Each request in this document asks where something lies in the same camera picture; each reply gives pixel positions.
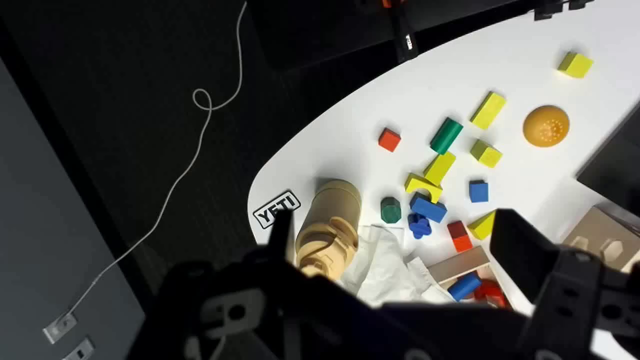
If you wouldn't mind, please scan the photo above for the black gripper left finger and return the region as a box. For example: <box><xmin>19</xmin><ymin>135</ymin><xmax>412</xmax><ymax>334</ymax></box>
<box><xmin>131</xmin><ymin>207</ymin><xmax>376</xmax><ymax>360</ymax></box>

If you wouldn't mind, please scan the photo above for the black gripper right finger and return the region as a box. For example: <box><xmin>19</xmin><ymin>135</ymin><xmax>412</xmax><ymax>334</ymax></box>
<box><xmin>488</xmin><ymin>209</ymin><xmax>640</xmax><ymax>360</ymax></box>

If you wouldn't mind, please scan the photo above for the wooden shape sorter box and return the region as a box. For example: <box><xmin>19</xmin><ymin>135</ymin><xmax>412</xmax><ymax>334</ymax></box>
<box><xmin>562</xmin><ymin>204</ymin><xmax>640</xmax><ymax>277</ymax></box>

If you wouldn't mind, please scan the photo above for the black and white YETI sticker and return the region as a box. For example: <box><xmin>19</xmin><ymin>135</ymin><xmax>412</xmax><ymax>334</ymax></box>
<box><xmin>249</xmin><ymin>188</ymin><xmax>303</xmax><ymax>232</ymax></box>

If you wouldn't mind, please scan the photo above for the yellow triangular wooden block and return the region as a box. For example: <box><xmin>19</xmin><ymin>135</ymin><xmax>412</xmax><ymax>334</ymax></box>
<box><xmin>465</xmin><ymin>210</ymin><xmax>498</xmax><ymax>242</ymax></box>

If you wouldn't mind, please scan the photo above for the red round wooden block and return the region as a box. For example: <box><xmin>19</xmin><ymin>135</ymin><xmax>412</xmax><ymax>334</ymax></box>
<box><xmin>473</xmin><ymin>278</ymin><xmax>512</xmax><ymax>310</ymax></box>

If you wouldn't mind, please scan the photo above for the tan insulated bottle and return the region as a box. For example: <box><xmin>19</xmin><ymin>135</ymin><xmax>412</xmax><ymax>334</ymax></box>
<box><xmin>291</xmin><ymin>178</ymin><xmax>363</xmax><ymax>282</ymax></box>

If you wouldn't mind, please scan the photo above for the wooden block tray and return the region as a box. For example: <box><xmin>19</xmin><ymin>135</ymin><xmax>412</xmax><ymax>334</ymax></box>
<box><xmin>425</xmin><ymin>245</ymin><xmax>496</xmax><ymax>286</ymax></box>

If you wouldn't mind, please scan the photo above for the blue wooden cylinder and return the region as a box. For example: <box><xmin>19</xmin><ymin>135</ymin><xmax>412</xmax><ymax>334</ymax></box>
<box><xmin>446</xmin><ymin>270</ymin><xmax>484</xmax><ymax>305</ymax></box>

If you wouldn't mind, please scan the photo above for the blue wooden cube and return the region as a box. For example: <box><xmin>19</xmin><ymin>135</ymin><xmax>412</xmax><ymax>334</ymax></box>
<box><xmin>468</xmin><ymin>178</ymin><xmax>490</xmax><ymax>204</ymax></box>

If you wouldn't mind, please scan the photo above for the small yellow wooden cube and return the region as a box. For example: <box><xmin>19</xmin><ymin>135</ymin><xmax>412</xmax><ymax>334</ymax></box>
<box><xmin>468</xmin><ymin>139</ymin><xmax>504</xmax><ymax>170</ymax></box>

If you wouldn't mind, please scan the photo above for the blue rectangular wooden block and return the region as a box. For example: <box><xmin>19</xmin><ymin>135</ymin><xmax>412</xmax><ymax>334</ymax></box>
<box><xmin>407</xmin><ymin>193</ymin><xmax>449</xmax><ymax>224</ymax></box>

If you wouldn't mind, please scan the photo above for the white crumpled cloth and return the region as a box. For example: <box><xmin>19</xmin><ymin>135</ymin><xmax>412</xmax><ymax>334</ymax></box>
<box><xmin>337</xmin><ymin>224</ymin><xmax>456</xmax><ymax>310</ymax></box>

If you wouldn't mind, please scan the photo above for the blue flower shaped block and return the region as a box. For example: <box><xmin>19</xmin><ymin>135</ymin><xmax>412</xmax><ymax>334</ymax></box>
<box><xmin>405</xmin><ymin>213</ymin><xmax>434</xmax><ymax>242</ymax></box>

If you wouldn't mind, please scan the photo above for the green hexagonal wooden block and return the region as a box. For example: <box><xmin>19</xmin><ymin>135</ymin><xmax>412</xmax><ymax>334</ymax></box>
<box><xmin>377</xmin><ymin>196</ymin><xmax>404</xmax><ymax>227</ymax></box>

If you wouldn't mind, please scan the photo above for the flat yellow wooden block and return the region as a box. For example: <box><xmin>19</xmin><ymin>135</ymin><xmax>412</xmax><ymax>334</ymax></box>
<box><xmin>421</xmin><ymin>150</ymin><xmax>458</xmax><ymax>188</ymax></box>

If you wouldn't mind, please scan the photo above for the yellow wooden arch block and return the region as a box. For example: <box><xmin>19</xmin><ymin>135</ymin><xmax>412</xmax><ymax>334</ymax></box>
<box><xmin>404</xmin><ymin>173</ymin><xmax>444</xmax><ymax>204</ymax></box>

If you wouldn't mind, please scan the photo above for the orange half sphere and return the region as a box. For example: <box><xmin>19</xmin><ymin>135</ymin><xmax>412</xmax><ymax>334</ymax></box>
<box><xmin>521</xmin><ymin>104</ymin><xmax>572</xmax><ymax>150</ymax></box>

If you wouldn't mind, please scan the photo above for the black laptop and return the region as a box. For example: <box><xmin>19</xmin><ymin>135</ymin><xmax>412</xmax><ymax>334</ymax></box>
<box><xmin>575</xmin><ymin>98</ymin><xmax>640</xmax><ymax>218</ymax></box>

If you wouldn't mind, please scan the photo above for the green wooden cylinder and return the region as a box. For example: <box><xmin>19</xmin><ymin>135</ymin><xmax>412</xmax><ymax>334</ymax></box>
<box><xmin>428</xmin><ymin>116</ymin><xmax>465</xmax><ymax>156</ymax></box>

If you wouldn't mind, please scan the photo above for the long yellow wooden block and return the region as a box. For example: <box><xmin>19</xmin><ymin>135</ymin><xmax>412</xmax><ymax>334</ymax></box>
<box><xmin>470</xmin><ymin>91</ymin><xmax>507</xmax><ymax>132</ymax></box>

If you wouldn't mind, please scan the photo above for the small red wooden cube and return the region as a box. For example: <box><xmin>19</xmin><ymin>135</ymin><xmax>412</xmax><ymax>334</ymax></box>
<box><xmin>376</xmin><ymin>127</ymin><xmax>404</xmax><ymax>154</ymax></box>

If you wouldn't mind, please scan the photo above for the large yellow wooden cube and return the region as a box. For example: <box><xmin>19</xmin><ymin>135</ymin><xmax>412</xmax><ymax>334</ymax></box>
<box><xmin>555</xmin><ymin>50</ymin><xmax>595</xmax><ymax>81</ymax></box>

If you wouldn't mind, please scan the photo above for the grey power outlet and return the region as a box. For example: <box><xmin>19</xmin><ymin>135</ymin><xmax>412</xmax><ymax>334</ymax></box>
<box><xmin>39</xmin><ymin>310</ymin><xmax>78</xmax><ymax>346</ymax></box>
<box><xmin>61</xmin><ymin>338</ymin><xmax>95</xmax><ymax>360</ymax></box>

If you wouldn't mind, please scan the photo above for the black and orange clamp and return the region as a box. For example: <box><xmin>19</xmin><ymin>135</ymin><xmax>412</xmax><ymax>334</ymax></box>
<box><xmin>377</xmin><ymin>0</ymin><xmax>417</xmax><ymax>63</ymax></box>

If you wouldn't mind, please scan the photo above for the thin white cable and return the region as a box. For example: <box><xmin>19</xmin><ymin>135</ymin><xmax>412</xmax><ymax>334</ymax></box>
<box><xmin>67</xmin><ymin>0</ymin><xmax>249</xmax><ymax>322</ymax></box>

